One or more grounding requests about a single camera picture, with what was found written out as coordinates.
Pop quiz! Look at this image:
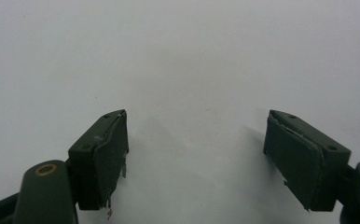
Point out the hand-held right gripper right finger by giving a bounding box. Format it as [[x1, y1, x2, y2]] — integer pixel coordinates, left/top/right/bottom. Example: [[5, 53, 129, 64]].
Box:
[[263, 109, 353, 213]]

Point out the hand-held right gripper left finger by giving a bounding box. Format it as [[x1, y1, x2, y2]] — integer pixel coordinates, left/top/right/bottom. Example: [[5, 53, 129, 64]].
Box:
[[67, 108, 130, 219]]

